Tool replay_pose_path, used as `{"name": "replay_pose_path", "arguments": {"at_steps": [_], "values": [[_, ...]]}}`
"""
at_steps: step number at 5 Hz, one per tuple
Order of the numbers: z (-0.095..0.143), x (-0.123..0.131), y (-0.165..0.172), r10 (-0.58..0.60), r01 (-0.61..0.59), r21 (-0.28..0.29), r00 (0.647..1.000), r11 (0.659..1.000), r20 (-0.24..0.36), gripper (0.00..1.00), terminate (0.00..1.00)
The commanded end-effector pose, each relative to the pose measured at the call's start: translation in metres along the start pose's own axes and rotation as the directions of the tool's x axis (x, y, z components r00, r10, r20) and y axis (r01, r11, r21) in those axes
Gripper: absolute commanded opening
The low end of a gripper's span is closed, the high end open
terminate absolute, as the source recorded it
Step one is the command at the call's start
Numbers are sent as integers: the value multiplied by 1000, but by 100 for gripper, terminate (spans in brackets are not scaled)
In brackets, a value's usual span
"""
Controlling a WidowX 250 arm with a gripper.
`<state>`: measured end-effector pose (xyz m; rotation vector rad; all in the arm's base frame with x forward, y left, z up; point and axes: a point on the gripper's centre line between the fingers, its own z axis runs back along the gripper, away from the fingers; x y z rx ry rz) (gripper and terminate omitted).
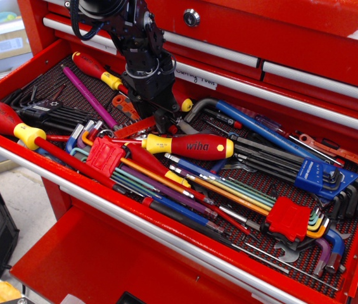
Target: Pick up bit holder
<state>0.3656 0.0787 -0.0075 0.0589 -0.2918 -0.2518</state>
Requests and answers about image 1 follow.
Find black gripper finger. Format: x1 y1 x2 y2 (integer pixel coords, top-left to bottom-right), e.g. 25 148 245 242
153 109 176 134
129 96 153 119

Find slim red yellow screwdriver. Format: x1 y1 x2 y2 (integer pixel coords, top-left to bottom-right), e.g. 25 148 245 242
124 143 252 236

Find black torx key set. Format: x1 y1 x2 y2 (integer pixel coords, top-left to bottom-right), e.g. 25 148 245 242
1 84 97 133

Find cutting tools label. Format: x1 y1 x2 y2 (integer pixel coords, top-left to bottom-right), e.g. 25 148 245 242
175 70 217 90

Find right coloured hex key set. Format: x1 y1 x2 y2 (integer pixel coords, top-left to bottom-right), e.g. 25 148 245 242
164 153 330 242

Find wiha red yellow screwdriver centre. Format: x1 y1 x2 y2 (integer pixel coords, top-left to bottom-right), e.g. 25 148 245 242
112 134 234 160

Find yellow object bottom left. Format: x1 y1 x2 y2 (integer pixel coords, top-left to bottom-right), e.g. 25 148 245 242
0 281 22 303

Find large blue purple hex keys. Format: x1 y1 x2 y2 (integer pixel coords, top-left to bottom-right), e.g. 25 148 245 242
314 229 345 277

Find blue holder black hex set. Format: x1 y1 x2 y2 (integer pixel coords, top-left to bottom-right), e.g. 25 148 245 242
229 135 358 219

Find red yellow screwdriver top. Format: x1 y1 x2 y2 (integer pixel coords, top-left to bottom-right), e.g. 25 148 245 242
72 51 139 98

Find small black red screwdriver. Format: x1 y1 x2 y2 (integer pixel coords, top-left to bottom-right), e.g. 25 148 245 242
204 109 242 130

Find chest key lock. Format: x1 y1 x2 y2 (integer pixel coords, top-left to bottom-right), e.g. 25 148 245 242
183 9 200 27

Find cardboard box with label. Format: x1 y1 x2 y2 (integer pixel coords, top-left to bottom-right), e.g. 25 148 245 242
0 18 31 60

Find long thin steel rod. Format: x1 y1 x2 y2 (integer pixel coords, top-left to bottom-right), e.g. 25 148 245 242
230 242 339 291

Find short wiha screwdriver handle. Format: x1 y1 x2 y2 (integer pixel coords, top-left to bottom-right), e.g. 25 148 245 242
173 91 193 112

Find large red yellow screwdriver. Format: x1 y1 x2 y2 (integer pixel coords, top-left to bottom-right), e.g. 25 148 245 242
0 102 125 194

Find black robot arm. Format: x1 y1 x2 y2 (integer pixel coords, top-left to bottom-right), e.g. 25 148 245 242
65 1 180 134

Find orange flat wrench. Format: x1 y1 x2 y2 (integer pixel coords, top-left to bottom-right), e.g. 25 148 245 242
298 134 358 165

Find left coloured hex key set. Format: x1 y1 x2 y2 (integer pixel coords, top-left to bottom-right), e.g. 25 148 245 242
69 128 224 233

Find large blue hex key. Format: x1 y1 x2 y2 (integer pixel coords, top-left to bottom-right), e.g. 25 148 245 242
184 98 323 162

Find coloured hex key set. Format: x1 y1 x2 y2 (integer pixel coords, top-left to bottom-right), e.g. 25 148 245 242
164 153 330 242
69 128 224 233

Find red tool chest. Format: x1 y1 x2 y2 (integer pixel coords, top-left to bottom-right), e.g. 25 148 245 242
0 1 358 303

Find red bit holder strip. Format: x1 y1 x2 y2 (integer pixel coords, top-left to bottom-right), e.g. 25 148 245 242
114 116 156 139

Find magenta long hex key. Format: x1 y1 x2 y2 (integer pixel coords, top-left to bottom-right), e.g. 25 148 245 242
61 65 118 130

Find black red drawer liner mat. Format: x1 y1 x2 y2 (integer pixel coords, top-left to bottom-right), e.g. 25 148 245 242
0 55 358 298

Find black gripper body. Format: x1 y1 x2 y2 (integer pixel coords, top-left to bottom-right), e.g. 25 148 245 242
122 71 179 113

